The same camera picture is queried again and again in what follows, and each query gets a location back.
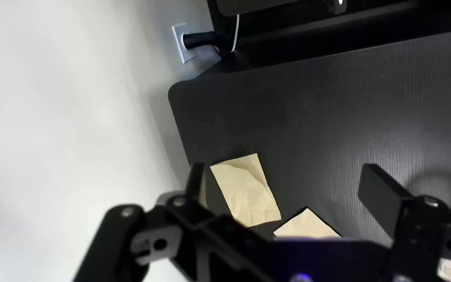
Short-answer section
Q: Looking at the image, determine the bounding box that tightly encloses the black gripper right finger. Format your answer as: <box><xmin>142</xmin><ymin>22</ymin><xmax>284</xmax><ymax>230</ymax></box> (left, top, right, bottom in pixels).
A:
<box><xmin>356</xmin><ymin>163</ymin><xmax>451</xmax><ymax>282</ymax></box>

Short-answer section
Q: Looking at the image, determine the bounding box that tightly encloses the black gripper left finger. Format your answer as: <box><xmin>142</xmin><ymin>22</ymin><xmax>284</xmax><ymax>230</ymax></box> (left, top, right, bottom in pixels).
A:
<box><xmin>73</xmin><ymin>161</ymin><xmax>277</xmax><ymax>282</ymax></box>

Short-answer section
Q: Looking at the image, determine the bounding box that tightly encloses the black power plug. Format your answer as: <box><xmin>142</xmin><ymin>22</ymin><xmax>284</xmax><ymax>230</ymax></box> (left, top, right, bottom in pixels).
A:
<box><xmin>183</xmin><ymin>30</ymin><xmax>222</xmax><ymax>52</ymax></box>

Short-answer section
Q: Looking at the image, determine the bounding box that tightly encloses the white wall outlet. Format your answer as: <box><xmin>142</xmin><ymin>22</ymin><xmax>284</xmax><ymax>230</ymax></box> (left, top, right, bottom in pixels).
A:
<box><xmin>170</xmin><ymin>22</ymin><xmax>198</xmax><ymax>66</ymax></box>

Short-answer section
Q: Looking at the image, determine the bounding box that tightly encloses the thin white cable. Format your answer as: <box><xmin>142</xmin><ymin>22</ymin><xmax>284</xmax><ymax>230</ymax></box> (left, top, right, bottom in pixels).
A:
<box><xmin>228</xmin><ymin>14</ymin><xmax>242</xmax><ymax>55</ymax></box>

